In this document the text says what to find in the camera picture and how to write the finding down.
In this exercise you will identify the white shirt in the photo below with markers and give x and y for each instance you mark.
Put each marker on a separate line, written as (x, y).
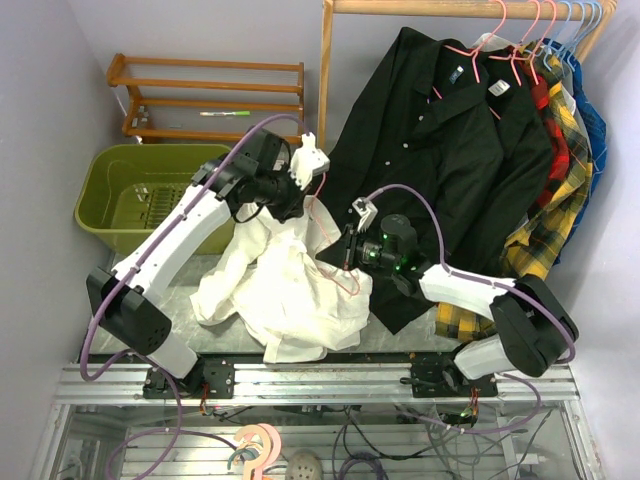
(296, 307)

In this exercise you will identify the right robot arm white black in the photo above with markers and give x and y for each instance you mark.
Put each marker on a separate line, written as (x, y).
(533, 329)

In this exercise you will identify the wooden shoe rack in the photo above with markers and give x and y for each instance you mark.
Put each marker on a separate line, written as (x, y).
(166, 95)

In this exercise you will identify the green white marker pen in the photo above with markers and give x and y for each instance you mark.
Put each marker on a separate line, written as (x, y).
(222, 114)

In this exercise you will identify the red plaid shirt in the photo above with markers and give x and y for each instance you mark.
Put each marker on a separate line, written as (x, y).
(561, 158)

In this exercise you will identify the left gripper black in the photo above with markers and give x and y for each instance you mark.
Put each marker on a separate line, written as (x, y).
(294, 209)

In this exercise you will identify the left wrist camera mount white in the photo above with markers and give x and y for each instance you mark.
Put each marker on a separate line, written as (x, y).
(308, 161)

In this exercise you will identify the black shirt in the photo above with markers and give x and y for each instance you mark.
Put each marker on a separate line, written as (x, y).
(402, 132)
(527, 152)

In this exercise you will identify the black shirt behind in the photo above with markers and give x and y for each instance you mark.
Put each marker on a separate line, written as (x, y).
(527, 152)

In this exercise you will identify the yellow plaid shirt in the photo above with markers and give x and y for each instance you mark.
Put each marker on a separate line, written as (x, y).
(537, 243)

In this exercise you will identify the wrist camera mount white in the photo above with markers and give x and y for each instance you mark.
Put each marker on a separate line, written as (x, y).
(366, 210)
(308, 161)

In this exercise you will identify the wooden clothes rack frame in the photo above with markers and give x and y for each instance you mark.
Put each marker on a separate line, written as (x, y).
(517, 10)

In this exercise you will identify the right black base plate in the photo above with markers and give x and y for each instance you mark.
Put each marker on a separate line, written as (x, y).
(440, 380)

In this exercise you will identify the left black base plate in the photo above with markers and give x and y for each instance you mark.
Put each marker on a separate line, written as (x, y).
(208, 379)

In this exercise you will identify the grey perforated shoe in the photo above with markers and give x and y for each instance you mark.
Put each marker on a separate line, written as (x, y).
(304, 465)

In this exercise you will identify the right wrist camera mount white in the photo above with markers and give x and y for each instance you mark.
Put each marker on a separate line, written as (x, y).
(366, 210)

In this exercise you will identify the black shirt front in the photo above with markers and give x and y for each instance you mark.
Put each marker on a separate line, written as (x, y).
(402, 132)

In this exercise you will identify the blue hanger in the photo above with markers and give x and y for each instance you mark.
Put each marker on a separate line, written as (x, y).
(553, 48)
(573, 24)
(591, 14)

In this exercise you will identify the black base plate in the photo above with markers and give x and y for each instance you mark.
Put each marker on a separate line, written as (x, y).
(440, 380)
(208, 379)

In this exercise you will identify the aluminium rail base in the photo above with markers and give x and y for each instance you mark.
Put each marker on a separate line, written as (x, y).
(342, 379)

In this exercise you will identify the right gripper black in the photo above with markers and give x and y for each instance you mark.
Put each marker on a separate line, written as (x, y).
(343, 254)

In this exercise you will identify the peach plastic hangers pile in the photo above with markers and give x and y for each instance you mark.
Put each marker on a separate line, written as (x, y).
(258, 446)

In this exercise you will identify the pink hanger of black shirt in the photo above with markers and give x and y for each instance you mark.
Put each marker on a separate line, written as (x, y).
(473, 54)

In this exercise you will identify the green plastic laundry basket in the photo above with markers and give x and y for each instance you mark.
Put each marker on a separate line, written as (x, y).
(130, 189)

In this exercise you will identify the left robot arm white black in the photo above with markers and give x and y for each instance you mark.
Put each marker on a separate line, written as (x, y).
(124, 300)

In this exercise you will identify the blue shirt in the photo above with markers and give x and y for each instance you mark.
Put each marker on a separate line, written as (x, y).
(594, 126)

